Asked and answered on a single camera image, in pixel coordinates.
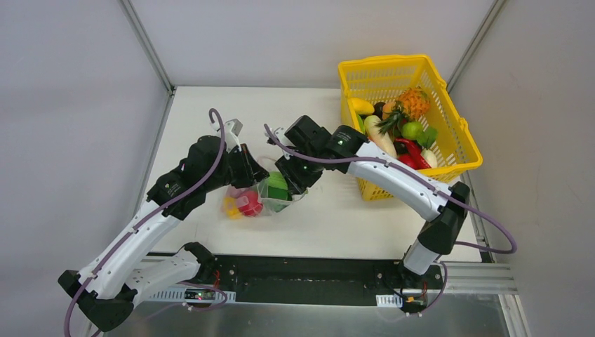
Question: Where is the green toy cucumber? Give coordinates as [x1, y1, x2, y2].
[267, 171, 288, 191]

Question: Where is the green toy bok choy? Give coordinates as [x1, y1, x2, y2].
[258, 178, 294, 213]

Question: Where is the red toy apple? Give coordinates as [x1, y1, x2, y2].
[235, 190, 264, 217]

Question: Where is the clear pink-dotted zip bag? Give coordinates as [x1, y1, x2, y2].
[220, 157, 308, 220]

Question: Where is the yellow toy bell pepper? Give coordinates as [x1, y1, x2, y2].
[222, 197, 243, 220]

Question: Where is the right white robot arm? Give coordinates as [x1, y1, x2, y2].
[265, 115, 470, 288]

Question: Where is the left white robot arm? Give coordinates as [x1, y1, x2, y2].
[58, 136, 269, 336]

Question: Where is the green toy starfruit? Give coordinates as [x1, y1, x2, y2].
[356, 114, 366, 134]

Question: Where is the white toy daikon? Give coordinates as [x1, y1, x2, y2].
[363, 115, 398, 159]

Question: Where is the dark toy plum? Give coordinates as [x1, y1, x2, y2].
[373, 102, 385, 119]

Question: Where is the peach toy fruit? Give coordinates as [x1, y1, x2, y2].
[382, 100, 396, 119]

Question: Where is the red toy chili pepper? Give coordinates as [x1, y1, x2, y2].
[394, 138, 432, 170]

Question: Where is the green toy lime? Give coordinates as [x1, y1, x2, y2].
[401, 121, 424, 140]

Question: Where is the yellow plastic basket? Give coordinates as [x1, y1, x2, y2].
[338, 54, 483, 183]

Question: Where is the white toy radish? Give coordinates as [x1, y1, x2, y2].
[415, 126, 438, 169]

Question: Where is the toy pineapple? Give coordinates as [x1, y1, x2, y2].
[378, 86, 430, 133]

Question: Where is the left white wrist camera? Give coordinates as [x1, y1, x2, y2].
[223, 119, 243, 152]

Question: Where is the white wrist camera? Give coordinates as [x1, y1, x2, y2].
[265, 127, 293, 147]
[223, 119, 243, 152]

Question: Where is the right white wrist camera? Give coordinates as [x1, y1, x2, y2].
[265, 127, 293, 147]

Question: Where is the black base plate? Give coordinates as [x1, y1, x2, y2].
[158, 253, 445, 308]

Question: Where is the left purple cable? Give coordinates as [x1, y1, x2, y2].
[63, 108, 227, 337]

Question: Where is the purple cable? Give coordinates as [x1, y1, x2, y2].
[63, 108, 227, 337]
[263, 123, 519, 256]

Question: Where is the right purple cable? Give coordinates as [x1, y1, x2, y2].
[263, 123, 519, 256]

